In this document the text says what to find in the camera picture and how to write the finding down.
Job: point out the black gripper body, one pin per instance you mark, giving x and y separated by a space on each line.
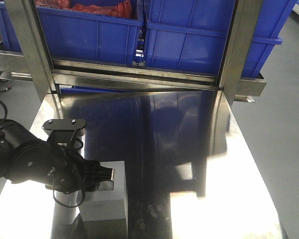
66 171

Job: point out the blue bin right on cart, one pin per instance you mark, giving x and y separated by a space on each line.
190 35

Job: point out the blue bin with red contents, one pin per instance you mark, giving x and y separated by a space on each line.
87 36

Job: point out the stainless steel cart frame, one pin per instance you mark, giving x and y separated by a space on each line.
34 62

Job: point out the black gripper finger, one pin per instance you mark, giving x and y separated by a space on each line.
105 174

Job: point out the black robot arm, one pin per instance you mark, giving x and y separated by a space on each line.
20 154

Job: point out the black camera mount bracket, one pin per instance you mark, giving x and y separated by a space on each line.
66 132

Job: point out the red mesh bagged contents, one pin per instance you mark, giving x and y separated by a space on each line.
122 9

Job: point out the gray hollow cube base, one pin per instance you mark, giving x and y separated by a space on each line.
105 211

